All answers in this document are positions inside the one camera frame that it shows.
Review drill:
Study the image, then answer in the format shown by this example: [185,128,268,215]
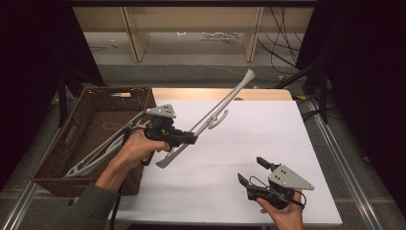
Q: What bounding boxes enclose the pile of white cables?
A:
[200,31,239,42]

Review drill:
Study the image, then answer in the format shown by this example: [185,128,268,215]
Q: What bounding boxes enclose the beige wooden desk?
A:
[72,6,315,63]

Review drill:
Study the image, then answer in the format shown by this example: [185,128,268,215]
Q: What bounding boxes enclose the black metal stand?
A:
[56,68,84,128]
[274,60,330,125]

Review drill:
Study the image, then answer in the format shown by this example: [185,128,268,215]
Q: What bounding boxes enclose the black power cable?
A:
[257,37,300,70]
[269,7,304,54]

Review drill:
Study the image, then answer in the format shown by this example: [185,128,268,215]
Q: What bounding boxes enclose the grey plastic clothes hanger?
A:
[65,109,147,178]
[155,68,257,170]
[76,127,135,176]

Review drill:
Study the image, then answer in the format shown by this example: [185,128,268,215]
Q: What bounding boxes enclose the person's left hand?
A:
[116,120,170,171]

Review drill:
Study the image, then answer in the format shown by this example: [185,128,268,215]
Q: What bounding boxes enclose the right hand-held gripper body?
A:
[247,163,315,211]

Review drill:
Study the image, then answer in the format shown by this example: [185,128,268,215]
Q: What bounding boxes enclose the thin black gripper wire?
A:
[248,175,307,210]

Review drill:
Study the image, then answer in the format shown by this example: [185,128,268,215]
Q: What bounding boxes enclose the person's right hand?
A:
[255,190,305,230]

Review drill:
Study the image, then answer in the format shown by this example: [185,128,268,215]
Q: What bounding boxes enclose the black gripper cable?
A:
[109,127,156,230]

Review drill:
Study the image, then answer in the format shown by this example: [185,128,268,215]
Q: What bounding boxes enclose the white table sheet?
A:
[109,99,343,228]

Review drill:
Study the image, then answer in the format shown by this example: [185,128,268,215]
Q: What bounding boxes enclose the aluminium floor rail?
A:
[305,99,384,230]
[0,127,62,230]

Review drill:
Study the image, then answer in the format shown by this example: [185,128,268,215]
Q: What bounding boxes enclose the black curtain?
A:
[296,0,406,199]
[0,0,106,193]

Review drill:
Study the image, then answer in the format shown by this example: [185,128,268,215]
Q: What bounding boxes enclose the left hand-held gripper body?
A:
[143,103,186,150]

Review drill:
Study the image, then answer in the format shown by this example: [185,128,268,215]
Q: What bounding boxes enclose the brown wicker basket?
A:
[32,85,157,198]

